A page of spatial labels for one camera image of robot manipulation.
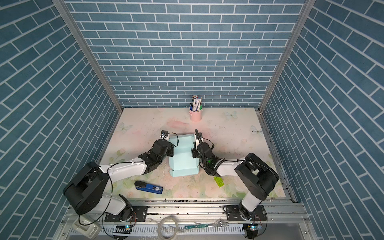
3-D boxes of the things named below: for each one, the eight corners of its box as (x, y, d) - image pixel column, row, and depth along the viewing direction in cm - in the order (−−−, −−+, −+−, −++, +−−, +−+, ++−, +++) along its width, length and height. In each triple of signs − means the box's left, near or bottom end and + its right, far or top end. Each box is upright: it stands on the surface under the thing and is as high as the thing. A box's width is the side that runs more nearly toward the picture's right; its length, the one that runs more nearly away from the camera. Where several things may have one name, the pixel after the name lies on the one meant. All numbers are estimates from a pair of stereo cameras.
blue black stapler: (135, 189, 83) (133, 187, 80) (138, 182, 86) (136, 179, 82) (161, 195, 82) (160, 192, 78) (164, 187, 84) (162, 185, 81)
